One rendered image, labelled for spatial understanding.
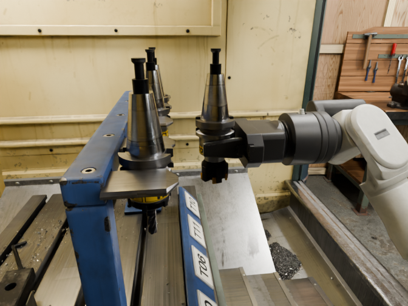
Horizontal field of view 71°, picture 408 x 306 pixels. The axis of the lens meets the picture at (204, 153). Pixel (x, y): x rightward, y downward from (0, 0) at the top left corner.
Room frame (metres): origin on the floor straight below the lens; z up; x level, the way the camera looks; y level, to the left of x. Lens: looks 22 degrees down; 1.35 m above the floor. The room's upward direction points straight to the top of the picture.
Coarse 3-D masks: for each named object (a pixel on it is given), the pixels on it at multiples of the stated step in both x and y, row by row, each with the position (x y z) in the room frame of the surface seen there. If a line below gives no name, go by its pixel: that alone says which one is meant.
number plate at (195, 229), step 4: (188, 216) 0.56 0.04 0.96; (188, 220) 0.55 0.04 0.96; (192, 220) 0.56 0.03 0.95; (188, 224) 0.53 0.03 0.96; (192, 224) 0.54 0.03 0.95; (196, 224) 0.56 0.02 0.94; (192, 228) 0.53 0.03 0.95; (196, 228) 0.54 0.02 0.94; (200, 228) 0.56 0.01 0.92; (192, 232) 0.51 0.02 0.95; (196, 232) 0.53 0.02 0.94; (200, 232) 0.54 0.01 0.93; (192, 236) 0.50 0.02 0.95; (196, 236) 0.51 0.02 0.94; (200, 236) 0.52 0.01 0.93; (196, 240) 0.50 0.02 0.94; (200, 240) 0.51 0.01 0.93; (204, 240) 0.52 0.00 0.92; (200, 244) 0.50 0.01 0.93; (204, 244) 0.51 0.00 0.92
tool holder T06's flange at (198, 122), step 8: (200, 120) 0.42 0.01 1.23; (232, 120) 0.42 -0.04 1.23; (200, 128) 0.41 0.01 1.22; (208, 128) 0.40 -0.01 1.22; (216, 128) 0.40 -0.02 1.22; (224, 128) 0.40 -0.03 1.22; (232, 128) 0.44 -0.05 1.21; (200, 136) 0.41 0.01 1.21; (208, 136) 0.40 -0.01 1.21; (216, 136) 0.40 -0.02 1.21; (224, 136) 0.40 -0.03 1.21; (232, 136) 0.42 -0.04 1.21
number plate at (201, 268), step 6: (192, 246) 0.46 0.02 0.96; (192, 252) 0.44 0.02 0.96; (198, 252) 0.46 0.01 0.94; (192, 258) 0.43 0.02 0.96; (198, 258) 0.44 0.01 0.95; (204, 258) 0.46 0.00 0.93; (198, 264) 0.42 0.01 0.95; (204, 264) 0.44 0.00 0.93; (198, 270) 0.40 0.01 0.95; (204, 270) 0.42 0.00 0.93; (210, 270) 0.43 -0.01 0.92; (198, 276) 0.39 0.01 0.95; (204, 276) 0.40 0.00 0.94; (210, 276) 0.41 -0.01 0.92; (204, 282) 0.39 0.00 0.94; (210, 282) 0.40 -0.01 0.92
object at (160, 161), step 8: (168, 144) 0.33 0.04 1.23; (120, 152) 0.30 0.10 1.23; (168, 152) 0.31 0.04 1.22; (120, 160) 0.29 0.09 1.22; (128, 160) 0.28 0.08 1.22; (136, 160) 0.28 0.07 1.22; (144, 160) 0.28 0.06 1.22; (152, 160) 0.28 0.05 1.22; (160, 160) 0.28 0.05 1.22; (168, 160) 0.29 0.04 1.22; (120, 168) 0.30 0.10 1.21; (128, 168) 0.28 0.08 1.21; (136, 168) 0.28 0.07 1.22; (144, 168) 0.28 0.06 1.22; (152, 168) 0.28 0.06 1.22; (160, 168) 0.29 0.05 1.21; (168, 168) 0.30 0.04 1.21
